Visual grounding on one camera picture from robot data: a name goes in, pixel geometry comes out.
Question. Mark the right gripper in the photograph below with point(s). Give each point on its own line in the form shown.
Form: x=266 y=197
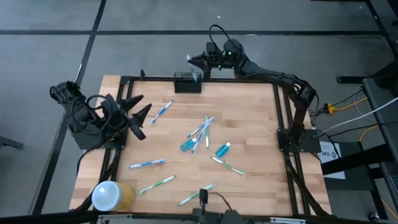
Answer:
x=231 y=51

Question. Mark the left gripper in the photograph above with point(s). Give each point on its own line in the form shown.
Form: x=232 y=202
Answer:
x=113 y=113

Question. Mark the blue toothpaste tube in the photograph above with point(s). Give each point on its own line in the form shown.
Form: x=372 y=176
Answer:
x=187 y=145

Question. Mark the green and white toothbrush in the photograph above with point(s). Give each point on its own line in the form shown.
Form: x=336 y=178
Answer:
x=207 y=140
x=157 y=184
x=227 y=165
x=191 y=197

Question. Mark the teal mouthwash bottle white cap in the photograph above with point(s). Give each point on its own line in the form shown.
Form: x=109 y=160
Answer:
x=222 y=151

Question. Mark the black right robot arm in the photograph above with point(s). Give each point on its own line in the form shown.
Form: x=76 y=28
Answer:
x=298 y=121

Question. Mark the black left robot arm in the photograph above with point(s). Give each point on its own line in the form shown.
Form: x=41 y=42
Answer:
x=84 y=121

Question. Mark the yellow cup with white lid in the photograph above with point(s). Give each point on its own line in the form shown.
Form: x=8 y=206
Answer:
x=112 y=196

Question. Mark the black furniture foot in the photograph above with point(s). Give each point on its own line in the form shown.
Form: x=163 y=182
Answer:
x=11 y=143

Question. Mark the yellow power plug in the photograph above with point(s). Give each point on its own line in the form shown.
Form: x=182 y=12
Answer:
x=329 y=108

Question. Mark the black gantry beam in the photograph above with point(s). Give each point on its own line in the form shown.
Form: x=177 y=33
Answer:
x=46 y=217

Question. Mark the white paper label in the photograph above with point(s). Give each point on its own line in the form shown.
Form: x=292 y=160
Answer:
x=329 y=155

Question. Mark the black caster wheel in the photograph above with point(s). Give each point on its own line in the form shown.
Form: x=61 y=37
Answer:
x=374 y=217

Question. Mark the small black camera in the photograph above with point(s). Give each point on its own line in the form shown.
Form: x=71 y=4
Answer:
x=203 y=195

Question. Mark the black neighbouring table frame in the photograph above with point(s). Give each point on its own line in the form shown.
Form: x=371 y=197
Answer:
x=377 y=118

